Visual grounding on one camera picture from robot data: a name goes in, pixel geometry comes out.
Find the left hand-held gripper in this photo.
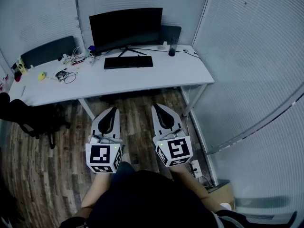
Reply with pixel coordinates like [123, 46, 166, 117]
[85, 107, 124, 174]

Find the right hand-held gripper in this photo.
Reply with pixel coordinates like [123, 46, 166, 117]
[151, 104, 194, 168]

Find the black keyboard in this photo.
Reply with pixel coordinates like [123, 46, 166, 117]
[104, 56, 154, 70]

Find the person's left forearm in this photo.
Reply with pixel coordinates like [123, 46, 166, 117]
[80, 171, 113, 209]

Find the person's right forearm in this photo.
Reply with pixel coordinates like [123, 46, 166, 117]
[170, 165, 230, 212]

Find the white desk leg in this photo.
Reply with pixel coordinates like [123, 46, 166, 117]
[78, 98, 96, 121]

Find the white floor power strip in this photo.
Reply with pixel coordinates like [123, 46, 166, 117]
[191, 160, 203, 178]

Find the person's black shirt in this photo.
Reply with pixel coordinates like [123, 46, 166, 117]
[59, 161, 247, 228]

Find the clear bottle with black cap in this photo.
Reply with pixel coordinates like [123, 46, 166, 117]
[168, 37, 179, 57]

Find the black office chair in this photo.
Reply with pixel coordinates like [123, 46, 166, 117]
[0, 92, 71, 150]

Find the cardboard box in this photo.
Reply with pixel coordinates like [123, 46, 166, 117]
[208, 179, 236, 211]

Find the dark grey partition panel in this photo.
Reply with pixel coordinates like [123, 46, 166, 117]
[20, 35, 78, 69]
[160, 25, 182, 46]

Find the black curved monitor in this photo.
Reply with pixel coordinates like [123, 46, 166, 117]
[89, 7, 163, 58]

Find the yellow box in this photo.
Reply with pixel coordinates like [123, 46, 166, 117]
[16, 57, 28, 75]

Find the white desk leg frame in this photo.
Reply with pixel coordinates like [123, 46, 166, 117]
[180, 84, 209, 117]

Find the coiled black cable with adapter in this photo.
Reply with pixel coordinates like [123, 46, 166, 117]
[55, 70, 78, 85]

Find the thin black monitor cable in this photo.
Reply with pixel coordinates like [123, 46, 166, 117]
[140, 47, 202, 61]

